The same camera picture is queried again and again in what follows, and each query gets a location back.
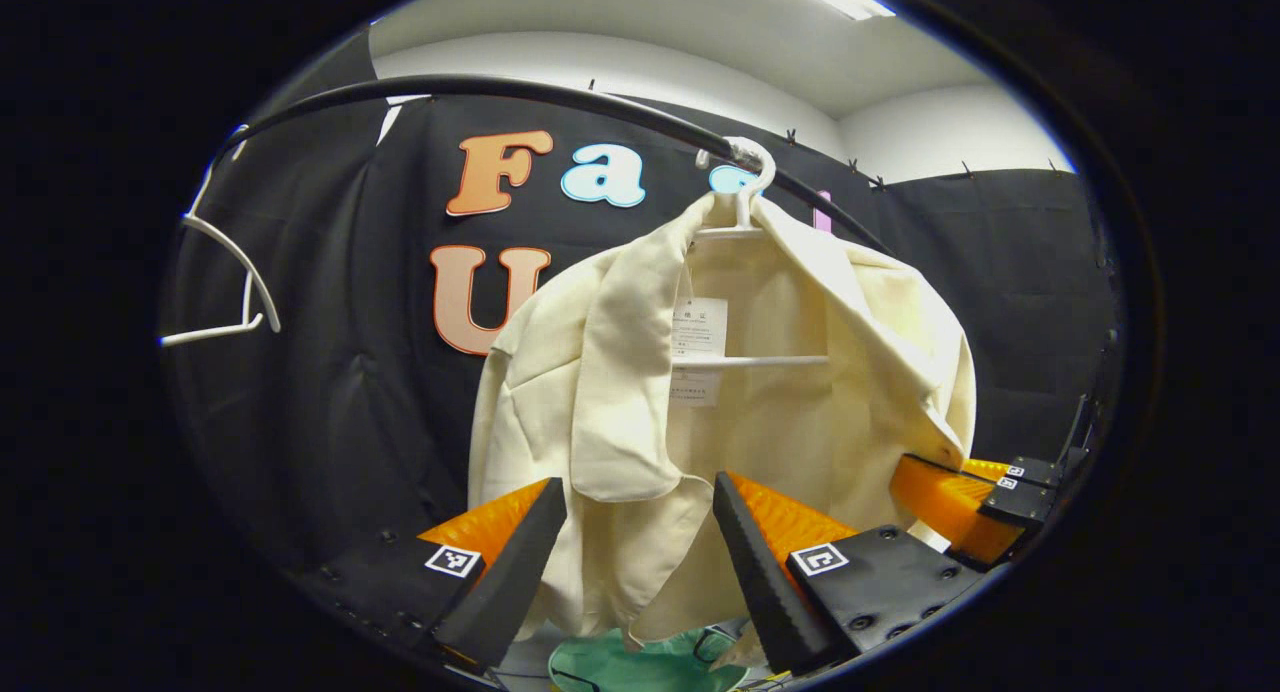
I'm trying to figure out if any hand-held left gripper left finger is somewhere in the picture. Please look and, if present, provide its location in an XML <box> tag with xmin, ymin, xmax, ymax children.
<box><xmin>295</xmin><ymin>477</ymin><xmax>568</xmax><ymax>673</ymax></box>

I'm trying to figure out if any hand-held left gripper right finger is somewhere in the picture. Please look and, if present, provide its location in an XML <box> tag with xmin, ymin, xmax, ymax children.
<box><xmin>712</xmin><ymin>472</ymin><xmax>991</xmax><ymax>676</ymax></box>

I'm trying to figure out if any green laundry hamper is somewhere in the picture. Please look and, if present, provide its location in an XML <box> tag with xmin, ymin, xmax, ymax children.
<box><xmin>548</xmin><ymin>625</ymin><xmax>748</xmax><ymax>692</ymax></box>

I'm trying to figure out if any cream button shirt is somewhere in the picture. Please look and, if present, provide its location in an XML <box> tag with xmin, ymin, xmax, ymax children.
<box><xmin>468</xmin><ymin>190</ymin><xmax>978</xmax><ymax>653</ymax></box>

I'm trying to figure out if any white shirt hanger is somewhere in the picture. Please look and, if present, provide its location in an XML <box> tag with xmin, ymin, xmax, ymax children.
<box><xmin>693</xmin><ymin>135</ymin><xmax>831</xmax><ymax>369</ymax></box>

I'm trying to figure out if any empty white hanger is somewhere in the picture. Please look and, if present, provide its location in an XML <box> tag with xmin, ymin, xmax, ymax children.
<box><xmin>158</xmin><ymin>124</ymin><xmax>283</xmax><ymax>349</ymax></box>

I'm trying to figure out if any black clothes rack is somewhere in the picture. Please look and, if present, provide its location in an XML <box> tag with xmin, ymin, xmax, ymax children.
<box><xmin>210</xmin><ymin>72</ymin><xmax>896</xmax><ymax>258</ymax></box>

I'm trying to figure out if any black backdrop cloth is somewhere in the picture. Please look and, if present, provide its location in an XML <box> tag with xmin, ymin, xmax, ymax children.
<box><xmin>160</xmin><ymin>32</ymin><xmax>1121</xmax><ymax>573</ymax></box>

